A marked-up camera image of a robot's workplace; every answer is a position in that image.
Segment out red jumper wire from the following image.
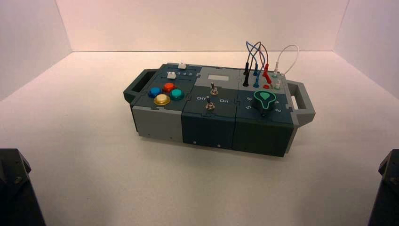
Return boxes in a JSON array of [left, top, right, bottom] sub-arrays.
[[257, 42, 272, 85]]

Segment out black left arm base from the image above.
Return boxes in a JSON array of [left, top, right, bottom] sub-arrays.
[[0, 148, 47, 226]]

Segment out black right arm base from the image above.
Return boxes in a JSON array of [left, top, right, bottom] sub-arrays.
[[367, 149, 399, 226]]

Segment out grey and teal control box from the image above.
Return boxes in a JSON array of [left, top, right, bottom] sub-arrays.
[[123, 63, 316, 158]]

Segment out teal push button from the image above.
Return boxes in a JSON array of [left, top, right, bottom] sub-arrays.
[[169, 89, 185, 101]]

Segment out yellow push button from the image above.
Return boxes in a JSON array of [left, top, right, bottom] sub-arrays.
[[154, 94, 171, 106]]

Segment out dark rotary knob green marker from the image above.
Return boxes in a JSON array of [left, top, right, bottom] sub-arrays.
[[251, 90, 278, 118]]

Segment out black jumper wire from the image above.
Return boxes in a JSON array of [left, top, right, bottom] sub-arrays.
[[242, 42, 263, 87]]

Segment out blue jumper wire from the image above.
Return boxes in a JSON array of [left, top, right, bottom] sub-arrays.
[[245, 40, 265, 89]]

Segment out white jumper wire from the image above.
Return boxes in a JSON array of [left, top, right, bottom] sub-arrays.
[[271, 44, 300, 90]]

